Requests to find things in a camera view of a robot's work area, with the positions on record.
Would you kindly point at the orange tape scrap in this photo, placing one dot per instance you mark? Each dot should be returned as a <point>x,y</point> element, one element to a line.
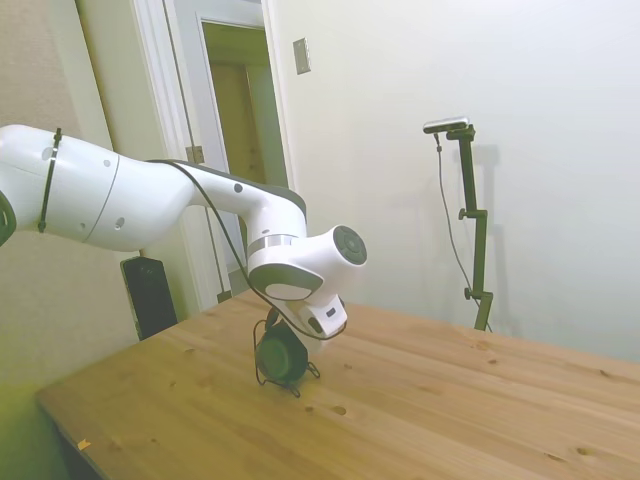
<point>84,444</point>

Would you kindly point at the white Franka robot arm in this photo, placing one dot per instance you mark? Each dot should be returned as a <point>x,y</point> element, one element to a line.
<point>130,200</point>

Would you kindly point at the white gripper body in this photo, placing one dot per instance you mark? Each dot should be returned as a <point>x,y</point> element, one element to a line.
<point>315,346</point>

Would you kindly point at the black zip tie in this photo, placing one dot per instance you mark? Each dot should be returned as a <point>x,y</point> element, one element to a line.
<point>49,180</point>

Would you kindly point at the black tower box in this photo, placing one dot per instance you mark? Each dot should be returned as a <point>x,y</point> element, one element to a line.
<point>152,300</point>

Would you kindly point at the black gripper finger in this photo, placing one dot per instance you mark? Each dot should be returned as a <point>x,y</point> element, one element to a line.
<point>273,318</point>

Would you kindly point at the metal door hinge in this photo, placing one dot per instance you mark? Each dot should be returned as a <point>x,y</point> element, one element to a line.
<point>195,153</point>

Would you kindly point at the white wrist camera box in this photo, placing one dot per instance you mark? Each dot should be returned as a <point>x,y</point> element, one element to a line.
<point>327,315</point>

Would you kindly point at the black camera stand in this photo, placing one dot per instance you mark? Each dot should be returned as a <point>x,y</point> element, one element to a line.
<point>475,225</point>

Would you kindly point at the grey exterior camera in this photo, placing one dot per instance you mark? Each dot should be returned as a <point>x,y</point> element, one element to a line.
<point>446,124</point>

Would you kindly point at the grey wall switch plate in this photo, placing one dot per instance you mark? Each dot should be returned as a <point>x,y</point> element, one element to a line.
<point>302,56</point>

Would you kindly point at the brown wooden inner door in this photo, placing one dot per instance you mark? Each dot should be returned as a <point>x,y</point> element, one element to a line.
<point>237,120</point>

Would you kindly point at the dark green bowl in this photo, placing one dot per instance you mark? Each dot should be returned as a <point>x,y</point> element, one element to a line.
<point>280,355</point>

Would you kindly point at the white open door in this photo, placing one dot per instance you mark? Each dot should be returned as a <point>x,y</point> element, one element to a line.
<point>160,90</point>

